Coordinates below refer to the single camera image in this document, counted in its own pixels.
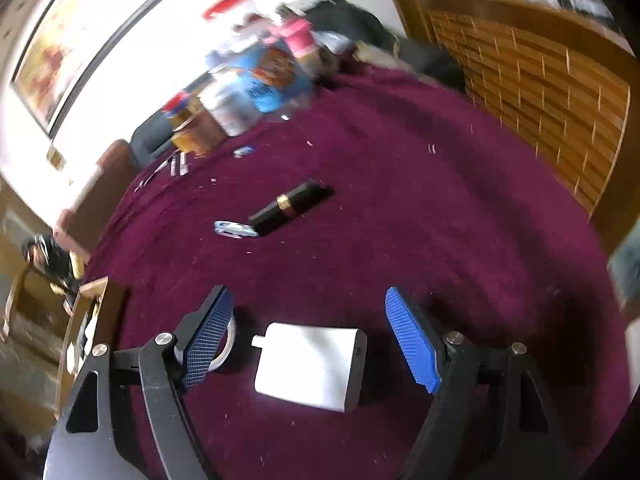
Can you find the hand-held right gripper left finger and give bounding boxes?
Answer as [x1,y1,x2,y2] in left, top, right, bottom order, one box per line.
[42,284,236,480]

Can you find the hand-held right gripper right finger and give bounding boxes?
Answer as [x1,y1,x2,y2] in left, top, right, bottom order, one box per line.
[384,286,576,480]

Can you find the white charger adapter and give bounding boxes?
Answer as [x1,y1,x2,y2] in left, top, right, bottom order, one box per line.
[251,321,369,414]

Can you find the shallow wooden tray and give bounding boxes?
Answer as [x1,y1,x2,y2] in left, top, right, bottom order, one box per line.
[54,276,127,413]

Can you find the small tape roll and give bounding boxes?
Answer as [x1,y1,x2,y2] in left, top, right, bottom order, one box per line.
[204,309,239,374]

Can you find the small blue white wrapper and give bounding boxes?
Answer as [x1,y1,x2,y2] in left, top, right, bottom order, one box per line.
[213,219,260,239]

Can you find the purple velvet tablecloth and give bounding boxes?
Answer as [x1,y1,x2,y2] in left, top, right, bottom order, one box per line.
[82,67,626,480]

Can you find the black tube with gold band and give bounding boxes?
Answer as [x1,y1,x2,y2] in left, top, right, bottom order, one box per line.
[247,179,336,237]

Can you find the dark object on chair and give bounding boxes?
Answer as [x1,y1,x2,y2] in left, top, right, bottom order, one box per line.
[21,232,85,297]

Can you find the brown armchair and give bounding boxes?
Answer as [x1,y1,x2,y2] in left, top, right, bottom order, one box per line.
[52,139,137,263]

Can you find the orange label jar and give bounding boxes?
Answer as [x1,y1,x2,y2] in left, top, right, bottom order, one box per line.
[171,109,227,157]

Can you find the black leather sofa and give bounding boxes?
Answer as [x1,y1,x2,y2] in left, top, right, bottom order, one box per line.
[129,109,177,168]

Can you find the small red lid jar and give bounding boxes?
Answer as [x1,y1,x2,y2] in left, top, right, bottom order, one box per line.
[161,92,202,127]

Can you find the white label jar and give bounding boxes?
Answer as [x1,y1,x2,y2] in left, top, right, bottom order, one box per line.
[199,71,264,137]

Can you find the wooden cabinet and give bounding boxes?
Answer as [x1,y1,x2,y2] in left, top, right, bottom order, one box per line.
[375,0,638,256]

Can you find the black cloth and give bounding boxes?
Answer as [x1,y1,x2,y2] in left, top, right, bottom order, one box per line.
[277,0,468,93]

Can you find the pink lid jar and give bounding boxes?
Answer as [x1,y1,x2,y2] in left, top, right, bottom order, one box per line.
[276,16,322,80]

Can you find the clear jar with red lid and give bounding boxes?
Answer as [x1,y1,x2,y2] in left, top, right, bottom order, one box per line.
[201,0,262,57]

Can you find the framed wall picture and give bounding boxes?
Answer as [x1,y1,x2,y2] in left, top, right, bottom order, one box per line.
[9,0,187,138]

